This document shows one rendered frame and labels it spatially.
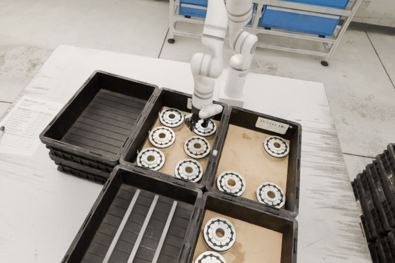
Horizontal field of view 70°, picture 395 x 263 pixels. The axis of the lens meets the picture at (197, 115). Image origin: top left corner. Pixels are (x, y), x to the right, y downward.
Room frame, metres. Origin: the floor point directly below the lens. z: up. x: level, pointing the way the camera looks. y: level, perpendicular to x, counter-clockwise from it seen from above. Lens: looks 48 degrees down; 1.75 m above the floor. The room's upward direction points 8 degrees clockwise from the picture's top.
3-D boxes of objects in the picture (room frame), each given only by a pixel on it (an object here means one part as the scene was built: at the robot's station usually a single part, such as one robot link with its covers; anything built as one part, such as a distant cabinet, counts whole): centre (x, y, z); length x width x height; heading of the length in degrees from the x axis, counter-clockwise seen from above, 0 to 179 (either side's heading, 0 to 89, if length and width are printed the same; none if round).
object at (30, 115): (0.74, 0.77, 0.70); 0.33 x 0.23 x 0.01; 179
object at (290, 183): (0.59, -0.24, 0.87); 0.40 x 0.30 x 0.11; 170
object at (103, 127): (0.70, 0.35, 0.87); 0.40 x 0.30 x 0.11; 170
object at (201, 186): (0.64, 0.06, 0.92); 0.40 x 0.30 x 0.02; 170
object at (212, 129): (0.74, -0.03, 0.86); 0.10 x 0.10 x 0.01
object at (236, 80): (1.04, -0.16, 0.88); 0.09 x 0.09 x 0.17; 8
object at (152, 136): (0.65, 0.13, 0.86); 0.10 x 0.10 x 0.01
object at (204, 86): (0.72, 0.00, 1.14); 0.09 x 0.07 x 0.15; 81
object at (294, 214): (0.59, -0.24, 0.92); 0.40 x 0.30 x 0.02; 170
